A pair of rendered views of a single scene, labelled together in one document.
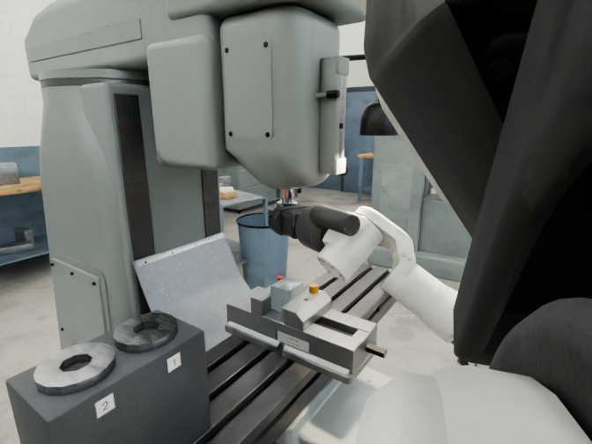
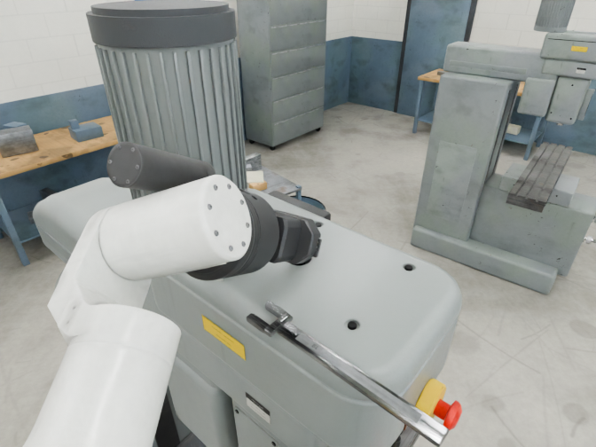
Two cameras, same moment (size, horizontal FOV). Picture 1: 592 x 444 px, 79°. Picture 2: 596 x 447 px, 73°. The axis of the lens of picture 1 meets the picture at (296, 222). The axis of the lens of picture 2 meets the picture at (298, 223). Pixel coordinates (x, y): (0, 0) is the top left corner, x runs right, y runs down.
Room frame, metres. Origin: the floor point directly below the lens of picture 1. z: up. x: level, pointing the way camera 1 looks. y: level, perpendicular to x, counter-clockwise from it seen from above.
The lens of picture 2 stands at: (0.30, -0.03, 2.25)
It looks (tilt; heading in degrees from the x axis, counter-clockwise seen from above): 32 degrees down; 6
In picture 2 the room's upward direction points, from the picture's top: straight up
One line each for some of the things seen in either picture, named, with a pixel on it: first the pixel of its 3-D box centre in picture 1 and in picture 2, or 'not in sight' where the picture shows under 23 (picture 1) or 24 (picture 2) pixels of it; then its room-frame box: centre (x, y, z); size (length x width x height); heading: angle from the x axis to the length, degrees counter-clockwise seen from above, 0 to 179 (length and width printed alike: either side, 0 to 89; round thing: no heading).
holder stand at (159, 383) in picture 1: (122, 403); not in sight; (0.44, 0.25, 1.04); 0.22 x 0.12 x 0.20; 145
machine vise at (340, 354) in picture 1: (298, 318); not in sight; (0.76, 0.00, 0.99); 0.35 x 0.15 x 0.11; 55
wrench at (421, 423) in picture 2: not in sight; (336, 364); (0.59, -0.04, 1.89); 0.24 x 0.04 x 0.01; 54
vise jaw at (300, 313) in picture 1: (307, 307); not in sight; (0.74, -0.03, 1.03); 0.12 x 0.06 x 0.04; 145
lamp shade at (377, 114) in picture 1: (380, 117); not in sight; (0.70, -0.16, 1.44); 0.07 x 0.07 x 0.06
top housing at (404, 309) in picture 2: not in sight; (291, 294); (0.79, 0.03, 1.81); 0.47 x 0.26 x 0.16; 56
